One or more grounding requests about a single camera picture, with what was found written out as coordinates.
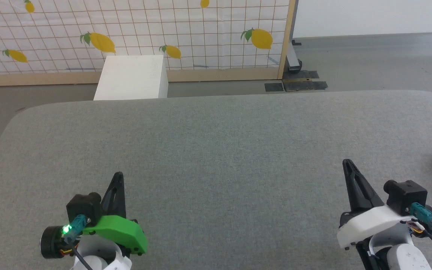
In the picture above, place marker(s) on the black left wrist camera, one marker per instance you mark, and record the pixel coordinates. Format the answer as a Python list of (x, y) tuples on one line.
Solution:
[(84, 206)]

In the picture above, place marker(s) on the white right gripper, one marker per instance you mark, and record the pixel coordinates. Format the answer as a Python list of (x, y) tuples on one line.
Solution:
[(373, 223)]

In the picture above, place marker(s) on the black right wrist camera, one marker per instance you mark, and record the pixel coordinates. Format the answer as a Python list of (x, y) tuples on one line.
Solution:
[(407, 195)]

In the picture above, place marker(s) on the lemon print tile partition panel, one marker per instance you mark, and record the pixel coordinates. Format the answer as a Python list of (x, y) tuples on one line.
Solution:
[(144, 22)]

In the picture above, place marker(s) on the grey metal stand post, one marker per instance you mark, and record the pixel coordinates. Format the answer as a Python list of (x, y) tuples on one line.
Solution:
[(293, 52)]

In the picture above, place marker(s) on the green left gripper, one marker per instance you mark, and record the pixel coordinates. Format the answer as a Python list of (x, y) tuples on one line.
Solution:
[(122, 232)]

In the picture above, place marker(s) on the white box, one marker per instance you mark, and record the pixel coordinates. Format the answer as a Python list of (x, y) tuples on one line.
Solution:
[(131, 77)]

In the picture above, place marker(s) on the dark flat floor plates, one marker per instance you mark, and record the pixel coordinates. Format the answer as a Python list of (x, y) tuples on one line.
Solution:
[(302, 84)]

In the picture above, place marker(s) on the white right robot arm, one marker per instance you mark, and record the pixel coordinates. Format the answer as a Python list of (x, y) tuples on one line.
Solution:
[(403, 258)]

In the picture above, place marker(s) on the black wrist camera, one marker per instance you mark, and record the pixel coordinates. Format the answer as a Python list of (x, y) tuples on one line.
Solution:
[(407, 195), (84, 206)]

